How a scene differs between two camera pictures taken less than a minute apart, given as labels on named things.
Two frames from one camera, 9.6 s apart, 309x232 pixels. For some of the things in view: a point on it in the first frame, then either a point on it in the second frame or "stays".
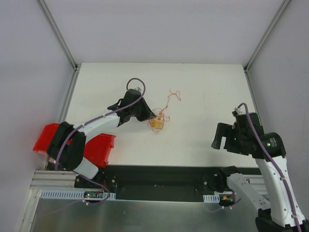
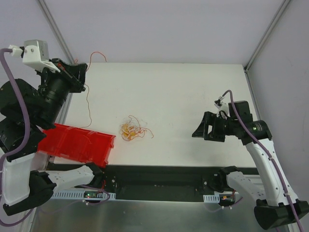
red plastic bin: (98, 148) stays
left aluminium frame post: (76, 66) stays
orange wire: (177, 93) -> (87, 89)
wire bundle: (157, 123) -> (131, 129)
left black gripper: (139, 109) -> (72, 78)
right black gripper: (225, 135) -> (215, 128)
